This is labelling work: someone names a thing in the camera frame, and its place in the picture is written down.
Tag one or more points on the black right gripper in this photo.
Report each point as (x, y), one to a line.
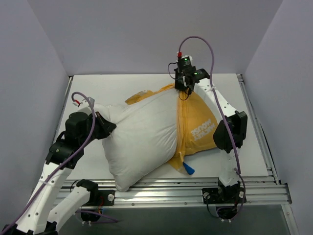
(184, 85)

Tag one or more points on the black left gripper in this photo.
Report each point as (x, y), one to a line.
(103, 125)

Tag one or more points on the white pillow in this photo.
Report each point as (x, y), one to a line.
(145, 137)

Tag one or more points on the yellow printed pillowcase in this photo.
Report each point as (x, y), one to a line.
(195, 124)

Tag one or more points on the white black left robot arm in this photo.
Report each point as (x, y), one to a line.
(40, 216)

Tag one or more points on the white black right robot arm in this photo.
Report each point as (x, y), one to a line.
(231, 124)

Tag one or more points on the blue pillowcase inner flap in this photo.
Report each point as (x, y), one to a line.
(187, 170)

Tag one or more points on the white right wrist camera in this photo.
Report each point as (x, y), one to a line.
(180, 56)

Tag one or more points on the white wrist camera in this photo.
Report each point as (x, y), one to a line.
(180, 56)
(85, 105)

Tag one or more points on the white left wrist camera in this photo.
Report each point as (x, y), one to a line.
(85, 105)

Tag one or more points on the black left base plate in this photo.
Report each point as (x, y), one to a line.
(101, 198)

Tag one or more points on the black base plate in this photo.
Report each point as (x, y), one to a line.
(101, 198)
(222, 196)

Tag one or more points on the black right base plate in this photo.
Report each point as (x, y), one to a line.
(222, 196)

